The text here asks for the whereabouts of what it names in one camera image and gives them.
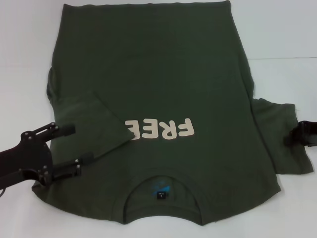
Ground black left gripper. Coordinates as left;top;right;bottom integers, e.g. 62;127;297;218
0;122;94;188

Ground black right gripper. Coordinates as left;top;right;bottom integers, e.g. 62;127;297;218
283;120;317;149

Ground dark green FREE t-shirt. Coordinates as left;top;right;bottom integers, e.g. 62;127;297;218
31;1;315;227

